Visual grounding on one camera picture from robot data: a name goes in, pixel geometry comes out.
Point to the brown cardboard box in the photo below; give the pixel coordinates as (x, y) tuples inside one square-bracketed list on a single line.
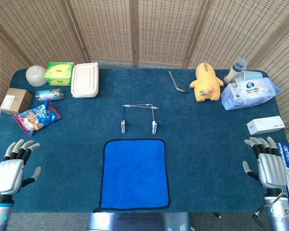
[(14, 101)]

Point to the white blue wet wipes pack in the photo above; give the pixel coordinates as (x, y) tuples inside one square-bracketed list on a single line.
[(248, 93)]

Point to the grey robot torso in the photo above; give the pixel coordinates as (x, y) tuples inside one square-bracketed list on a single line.
[(135, 222)]

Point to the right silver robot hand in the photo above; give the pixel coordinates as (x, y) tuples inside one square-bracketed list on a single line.
[(271, 170)]

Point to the small white box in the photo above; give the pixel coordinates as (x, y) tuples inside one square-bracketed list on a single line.
[(265, 125)]

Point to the beige bowl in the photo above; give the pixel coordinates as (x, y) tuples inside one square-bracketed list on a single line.
[(36, 75)]

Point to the beige lidded lunch box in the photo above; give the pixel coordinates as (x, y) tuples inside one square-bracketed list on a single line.
[(84, 79)]

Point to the light blue cup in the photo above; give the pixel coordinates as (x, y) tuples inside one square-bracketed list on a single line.
[(253, 75)]

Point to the baby bottle with blue cap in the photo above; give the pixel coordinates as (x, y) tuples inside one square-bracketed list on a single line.
[(236, 69)]

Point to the blue snack bag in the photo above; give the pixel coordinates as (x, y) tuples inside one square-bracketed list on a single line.
[(36, 118)]

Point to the green tissue pack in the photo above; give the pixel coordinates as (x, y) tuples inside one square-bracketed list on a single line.
[(59, 72)]

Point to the wooden lattice folding screen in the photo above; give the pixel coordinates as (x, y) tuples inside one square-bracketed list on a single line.
[(110, 29)]

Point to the metal spoon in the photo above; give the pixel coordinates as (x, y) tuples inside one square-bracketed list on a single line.
[(180, 90)]

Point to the blue microfiber cloth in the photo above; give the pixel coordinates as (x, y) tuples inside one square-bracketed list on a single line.
[(135, 173)]

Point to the yellow plush toy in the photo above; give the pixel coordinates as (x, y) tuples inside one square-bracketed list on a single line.
[(206, 84)]

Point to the clear bottle with blue label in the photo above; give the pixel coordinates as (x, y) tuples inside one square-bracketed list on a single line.
[(49, 95)]

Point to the teal carpet table cover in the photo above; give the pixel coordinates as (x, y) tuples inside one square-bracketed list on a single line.
[(207, 156)]

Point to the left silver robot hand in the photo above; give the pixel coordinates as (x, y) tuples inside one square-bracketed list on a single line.
[(8, 173)]

